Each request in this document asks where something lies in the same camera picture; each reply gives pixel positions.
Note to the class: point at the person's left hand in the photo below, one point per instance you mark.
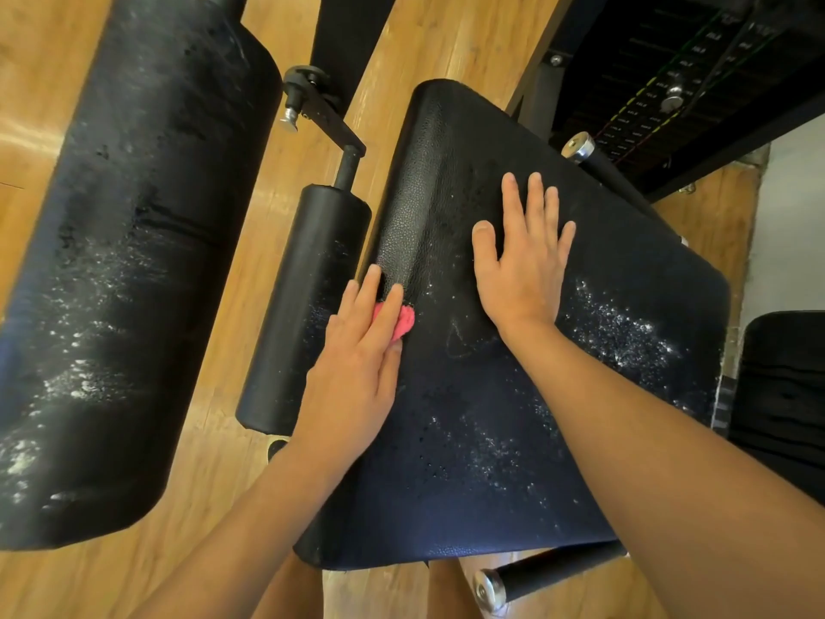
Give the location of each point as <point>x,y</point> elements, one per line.
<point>346,387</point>

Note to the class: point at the person's right hand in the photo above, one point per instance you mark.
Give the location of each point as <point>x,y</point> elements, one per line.
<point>522,277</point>

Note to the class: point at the pink cleaning cloth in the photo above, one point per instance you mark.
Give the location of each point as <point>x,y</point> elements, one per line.
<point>405,323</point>

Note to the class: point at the person's left forearm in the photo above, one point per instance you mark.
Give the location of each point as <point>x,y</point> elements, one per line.
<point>232,548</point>

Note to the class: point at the person's right forearm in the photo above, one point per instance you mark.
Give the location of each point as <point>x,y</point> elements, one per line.
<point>683,483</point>

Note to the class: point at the person's left black shoe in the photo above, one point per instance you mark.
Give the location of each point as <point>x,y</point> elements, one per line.
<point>276,447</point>

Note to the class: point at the person's left leg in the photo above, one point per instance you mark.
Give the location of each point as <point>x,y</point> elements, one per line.
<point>290,589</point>

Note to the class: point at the person's leg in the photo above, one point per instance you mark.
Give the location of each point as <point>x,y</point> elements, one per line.
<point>290,589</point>
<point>454,589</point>

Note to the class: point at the person's right leg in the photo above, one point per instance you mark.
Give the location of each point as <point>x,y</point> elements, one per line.
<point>454,589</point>

